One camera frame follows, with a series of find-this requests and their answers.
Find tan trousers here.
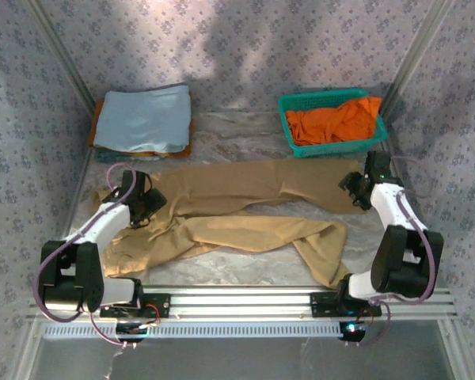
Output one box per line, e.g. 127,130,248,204
91,158,367,292

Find crumpled orange trousers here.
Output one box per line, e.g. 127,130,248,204
285,96,382,146

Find light blue folded trousers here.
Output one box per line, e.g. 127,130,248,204
93,85,193,154

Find green plastic basket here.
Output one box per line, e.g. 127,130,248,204
277,87,389,158

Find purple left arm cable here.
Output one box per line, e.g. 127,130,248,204
32,161,139,348

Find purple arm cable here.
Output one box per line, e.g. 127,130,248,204
32,161,139,348
355,154,437,348

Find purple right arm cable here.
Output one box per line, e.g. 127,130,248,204
355,154,437,348

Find aluminium frame post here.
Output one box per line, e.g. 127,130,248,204
379,0,457,116
25,0,97,116

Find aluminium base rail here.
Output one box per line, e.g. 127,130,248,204
27,287,458,321

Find grey slotted cable duct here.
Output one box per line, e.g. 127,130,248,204
41,320,365,340

